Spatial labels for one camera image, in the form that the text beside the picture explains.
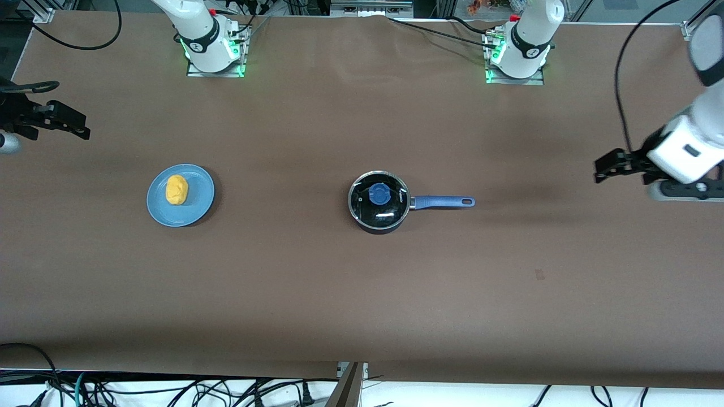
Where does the yellow potato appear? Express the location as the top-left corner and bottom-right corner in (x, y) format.
(165, 174), (189, 206)

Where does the glass lid with blue knob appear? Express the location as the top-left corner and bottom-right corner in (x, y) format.
(349, 171), (410, 222)

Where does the blue round plate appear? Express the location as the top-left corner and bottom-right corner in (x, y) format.
(146, 164), (216, 228)

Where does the brown table cover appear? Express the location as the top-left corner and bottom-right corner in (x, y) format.
(0, 10), (724, 389)

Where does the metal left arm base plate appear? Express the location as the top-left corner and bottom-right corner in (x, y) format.
(484, 28), (545, 86)

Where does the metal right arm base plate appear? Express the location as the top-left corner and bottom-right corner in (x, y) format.
(186, 24), (248, 79)

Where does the dark pot with blue handle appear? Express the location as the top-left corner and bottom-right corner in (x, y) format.
(347, 170), (476, 235)

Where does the aluminium frame bracket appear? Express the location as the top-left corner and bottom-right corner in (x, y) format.
(324, 361), (369, 407)

